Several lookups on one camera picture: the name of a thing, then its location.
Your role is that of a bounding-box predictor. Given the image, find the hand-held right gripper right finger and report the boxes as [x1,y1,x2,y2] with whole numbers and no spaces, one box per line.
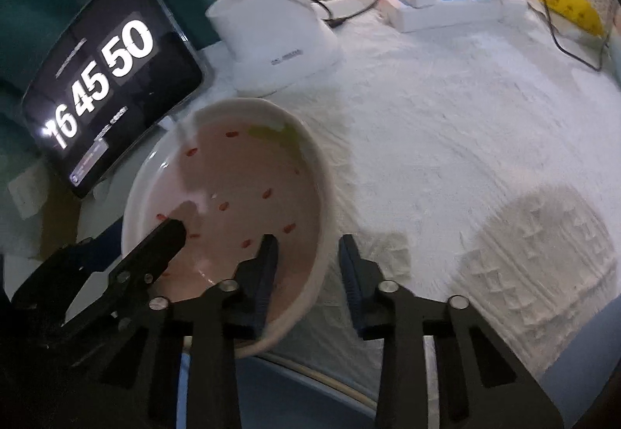
[338,235,564,429]

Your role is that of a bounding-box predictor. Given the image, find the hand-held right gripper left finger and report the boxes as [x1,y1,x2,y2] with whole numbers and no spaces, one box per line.
[68,234,281,429]

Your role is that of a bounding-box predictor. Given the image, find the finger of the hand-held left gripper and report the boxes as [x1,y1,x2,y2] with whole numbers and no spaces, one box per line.
[14,224,126,325]
[65,220,187,328]

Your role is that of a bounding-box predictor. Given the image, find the pink ceramic bowl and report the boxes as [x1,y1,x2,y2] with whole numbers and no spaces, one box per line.
[121,98,337,359]

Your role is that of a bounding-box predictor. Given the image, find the brown cardboard box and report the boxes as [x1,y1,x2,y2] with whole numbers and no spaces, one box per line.
[41,196,83,255]

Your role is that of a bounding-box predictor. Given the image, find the small white box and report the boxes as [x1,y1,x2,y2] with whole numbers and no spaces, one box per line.
[9,172,42,219]

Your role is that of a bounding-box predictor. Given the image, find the black tablet with clock display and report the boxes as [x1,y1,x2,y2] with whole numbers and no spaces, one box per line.
[20,0,205,199]

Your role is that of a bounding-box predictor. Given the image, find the white desk lamp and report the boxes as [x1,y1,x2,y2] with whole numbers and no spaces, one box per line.
[205,0,343,96]

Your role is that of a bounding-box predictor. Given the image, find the white power strip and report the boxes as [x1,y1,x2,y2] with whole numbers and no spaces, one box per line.
[378,0,527,33]

